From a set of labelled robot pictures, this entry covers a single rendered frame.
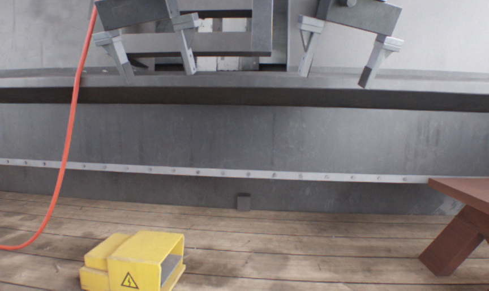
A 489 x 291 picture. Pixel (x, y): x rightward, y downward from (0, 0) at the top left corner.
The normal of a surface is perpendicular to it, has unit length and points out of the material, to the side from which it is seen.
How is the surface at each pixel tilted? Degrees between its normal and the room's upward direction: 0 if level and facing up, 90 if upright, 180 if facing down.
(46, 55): 86
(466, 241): 54
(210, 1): 86
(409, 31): 86
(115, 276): 90
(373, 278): 0
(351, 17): 114
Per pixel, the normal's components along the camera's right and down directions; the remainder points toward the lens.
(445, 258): -0.79, -0.61
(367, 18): 0.09, 0.51
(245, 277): 0.02, -0.99
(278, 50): -0.04, -0.61
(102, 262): -0.16, 0.12
